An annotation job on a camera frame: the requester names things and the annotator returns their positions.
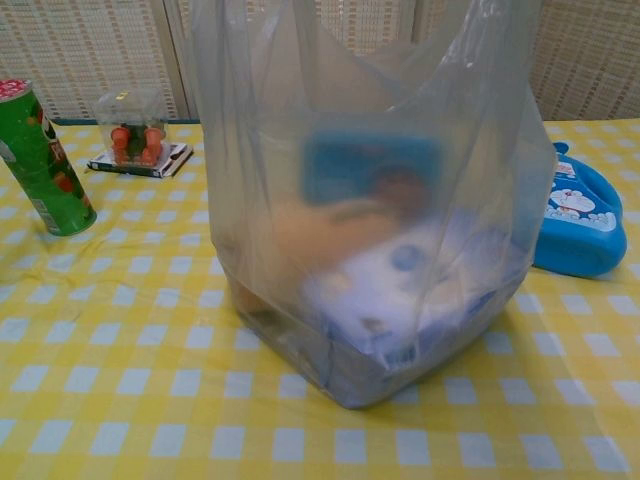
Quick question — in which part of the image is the transparent plastic bag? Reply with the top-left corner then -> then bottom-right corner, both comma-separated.
183,0 -> 557,412

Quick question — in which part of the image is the blue box in bag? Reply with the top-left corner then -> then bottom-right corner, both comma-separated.
301,130 -> 444,209

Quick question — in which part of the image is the blue white package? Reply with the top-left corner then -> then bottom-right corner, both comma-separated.
298,214 -> 526,409

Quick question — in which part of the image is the clear box with orange toys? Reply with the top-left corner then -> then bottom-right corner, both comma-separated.
87,88 -> 195,179

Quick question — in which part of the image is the yellow checkered tablecloth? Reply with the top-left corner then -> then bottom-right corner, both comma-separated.
0,118 -> 640,480

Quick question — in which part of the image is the blue detergent bottle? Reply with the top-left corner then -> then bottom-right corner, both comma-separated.
530,141 -> 628,279

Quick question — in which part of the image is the green chips can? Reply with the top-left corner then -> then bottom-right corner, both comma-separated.
0,78 -> 98,237

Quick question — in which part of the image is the woven folding screen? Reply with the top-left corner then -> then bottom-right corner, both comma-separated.
0,0 -> 640,122

